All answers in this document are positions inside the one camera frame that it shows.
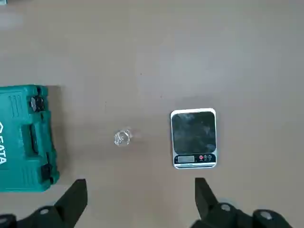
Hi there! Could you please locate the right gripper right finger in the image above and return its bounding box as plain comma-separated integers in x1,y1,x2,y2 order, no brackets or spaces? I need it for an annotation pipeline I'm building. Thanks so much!
190,177,295,228

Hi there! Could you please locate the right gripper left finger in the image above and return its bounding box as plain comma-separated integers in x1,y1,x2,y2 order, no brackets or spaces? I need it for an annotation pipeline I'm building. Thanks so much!
0,179,88,228

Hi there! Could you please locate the green plastic toolbox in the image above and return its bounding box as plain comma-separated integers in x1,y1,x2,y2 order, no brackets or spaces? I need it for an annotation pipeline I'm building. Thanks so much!
0,85,60,193

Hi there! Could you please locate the digital kitchen scale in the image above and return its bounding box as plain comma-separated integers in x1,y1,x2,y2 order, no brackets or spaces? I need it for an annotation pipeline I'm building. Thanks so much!
170,108,217,169

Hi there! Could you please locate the black toolbox latch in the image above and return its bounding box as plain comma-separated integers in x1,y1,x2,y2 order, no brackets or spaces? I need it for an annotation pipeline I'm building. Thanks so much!
39,163,55,182
28,95,46,112

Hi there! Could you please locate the small clear measuring cup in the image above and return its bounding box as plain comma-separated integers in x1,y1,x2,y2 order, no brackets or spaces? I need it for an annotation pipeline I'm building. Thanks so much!
113,126,141,148

